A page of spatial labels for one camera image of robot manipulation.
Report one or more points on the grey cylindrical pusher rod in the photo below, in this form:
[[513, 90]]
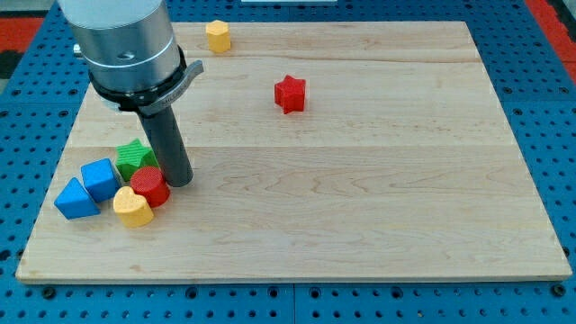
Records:
[[165, 139]]

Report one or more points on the black clamp flange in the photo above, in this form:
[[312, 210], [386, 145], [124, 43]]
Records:
[[155, 99]]

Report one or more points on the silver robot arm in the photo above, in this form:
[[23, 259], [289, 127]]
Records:
[[136, 64]]

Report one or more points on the green star block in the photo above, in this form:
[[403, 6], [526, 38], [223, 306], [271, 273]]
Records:
[[133, 156]]

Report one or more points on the red star block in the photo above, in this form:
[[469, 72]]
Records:
[[290, 94]]

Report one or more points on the red cylinder block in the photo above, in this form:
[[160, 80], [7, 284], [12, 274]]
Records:
[[149, 182]]

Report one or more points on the blue cube block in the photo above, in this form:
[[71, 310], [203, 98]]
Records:
[[100, 179]]

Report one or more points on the yellow heart block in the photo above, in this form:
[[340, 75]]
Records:
[[132, 209]]

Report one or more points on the yellow hexagon block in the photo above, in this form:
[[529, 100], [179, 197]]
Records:
[[218, 36]]

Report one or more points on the blue triangle block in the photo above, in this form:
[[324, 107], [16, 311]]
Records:
[[75, 202]]

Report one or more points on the wooden board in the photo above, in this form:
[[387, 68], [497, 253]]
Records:
[[402, 168]]

